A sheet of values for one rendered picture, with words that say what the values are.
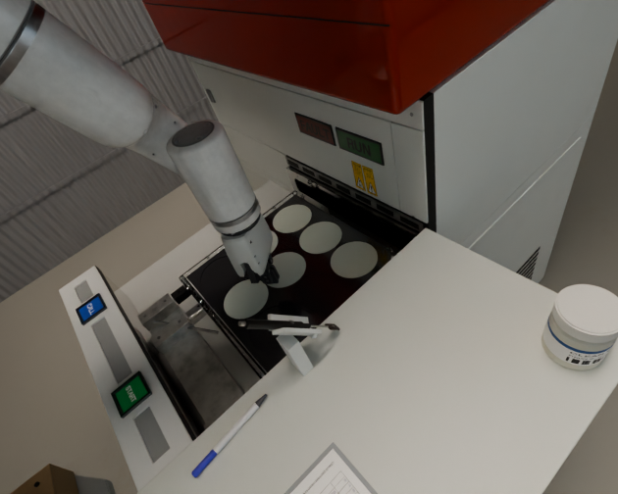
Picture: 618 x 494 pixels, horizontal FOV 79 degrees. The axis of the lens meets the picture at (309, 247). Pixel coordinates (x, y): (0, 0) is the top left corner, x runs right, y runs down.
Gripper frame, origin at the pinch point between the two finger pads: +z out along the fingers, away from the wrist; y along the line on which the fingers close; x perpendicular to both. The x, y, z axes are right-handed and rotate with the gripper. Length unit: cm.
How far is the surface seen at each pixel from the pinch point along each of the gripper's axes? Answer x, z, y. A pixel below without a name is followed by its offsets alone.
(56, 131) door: -174, 23, -137
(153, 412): -14.3, 0.3, 26.5
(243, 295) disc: -7.9, 6.4, 0.2
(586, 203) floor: 109, 96, -110
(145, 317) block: -29.6, 5.6, 5.4
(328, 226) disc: 8.7, 6.4, -18.2
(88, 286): -44.6, 0.8, -0.1
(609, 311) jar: 49, -10, 16
